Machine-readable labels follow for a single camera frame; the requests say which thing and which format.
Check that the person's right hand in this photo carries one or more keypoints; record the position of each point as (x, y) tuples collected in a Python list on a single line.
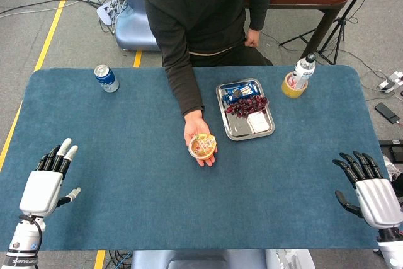
[(193, 125)]

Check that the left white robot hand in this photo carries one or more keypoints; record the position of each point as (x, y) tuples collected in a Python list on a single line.
[(41, 187)]

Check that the person's left hand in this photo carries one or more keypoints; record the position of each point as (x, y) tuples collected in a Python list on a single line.
[(252, 38)]

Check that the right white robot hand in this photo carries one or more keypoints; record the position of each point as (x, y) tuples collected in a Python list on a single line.
[(376, 199)]

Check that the round orange snack cup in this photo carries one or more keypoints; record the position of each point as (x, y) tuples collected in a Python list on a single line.
[(201, 147)]

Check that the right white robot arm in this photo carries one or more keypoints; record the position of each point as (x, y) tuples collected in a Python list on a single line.
[(392, 250)]

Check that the person's right forearm dark sleeve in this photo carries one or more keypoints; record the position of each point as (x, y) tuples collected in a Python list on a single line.
[(184, 92)]

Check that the stainless steel tray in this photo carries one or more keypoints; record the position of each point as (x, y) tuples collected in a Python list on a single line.
[(242, 127)]

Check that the blue cookie packet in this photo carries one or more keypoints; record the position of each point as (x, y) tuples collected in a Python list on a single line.
[(239, 91)]

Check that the black box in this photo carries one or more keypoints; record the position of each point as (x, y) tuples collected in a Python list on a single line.
[(392, 147)]

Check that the person in dark sweater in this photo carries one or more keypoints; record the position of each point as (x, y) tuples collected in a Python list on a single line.
[(201, 14)]

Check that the dark red grape bunch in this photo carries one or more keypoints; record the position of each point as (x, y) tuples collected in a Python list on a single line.
[(248, 106)]

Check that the clear plastic water bottle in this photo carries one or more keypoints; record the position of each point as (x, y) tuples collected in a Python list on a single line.
[(303, 72)]

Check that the yellow tape roll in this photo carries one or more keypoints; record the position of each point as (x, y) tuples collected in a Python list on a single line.
[(288, 90)]

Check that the small white packet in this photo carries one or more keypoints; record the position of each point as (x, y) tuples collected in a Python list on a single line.
[(258, 123)]

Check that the blue felt table cover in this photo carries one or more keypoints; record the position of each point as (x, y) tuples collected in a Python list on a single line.
[(141, 187)]

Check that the black smartphone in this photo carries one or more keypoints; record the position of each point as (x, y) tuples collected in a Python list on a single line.
[(387, 113)]

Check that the black tripod stand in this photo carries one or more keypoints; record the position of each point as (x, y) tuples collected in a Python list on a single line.
[(343, 17)]

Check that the blue soda can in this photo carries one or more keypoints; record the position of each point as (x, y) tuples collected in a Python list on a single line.
[(107, 80)]

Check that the light blue machine base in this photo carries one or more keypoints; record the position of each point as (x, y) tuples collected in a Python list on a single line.
[(132, 26)]

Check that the white power strip with plugs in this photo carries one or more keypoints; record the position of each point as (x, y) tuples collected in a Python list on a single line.
[(392, 81)]

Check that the grey robot torso base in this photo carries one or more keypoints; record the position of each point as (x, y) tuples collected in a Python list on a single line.
[(195, 261)]

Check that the white socket board with plugs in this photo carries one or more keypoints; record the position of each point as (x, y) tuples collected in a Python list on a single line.
[(105, 12)]

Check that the long yellow floor tape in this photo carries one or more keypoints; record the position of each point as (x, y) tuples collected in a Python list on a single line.
[(53, 26)]

